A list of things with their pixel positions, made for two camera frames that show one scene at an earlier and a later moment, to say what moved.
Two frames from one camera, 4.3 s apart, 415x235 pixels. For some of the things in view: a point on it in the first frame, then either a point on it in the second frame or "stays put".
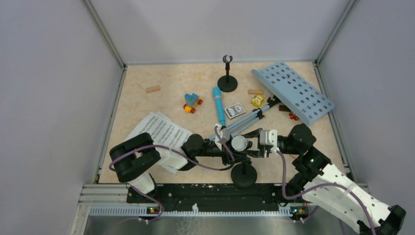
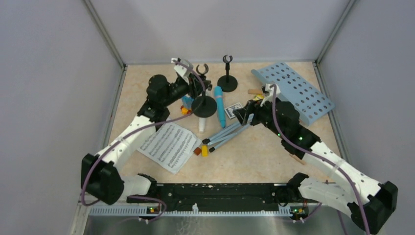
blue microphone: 217,94 stays put
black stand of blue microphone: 227,83 stays put
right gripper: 262,149 -> 252,106
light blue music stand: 295,95 stays put
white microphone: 242,176 -> 201,124
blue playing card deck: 234,110 stays put
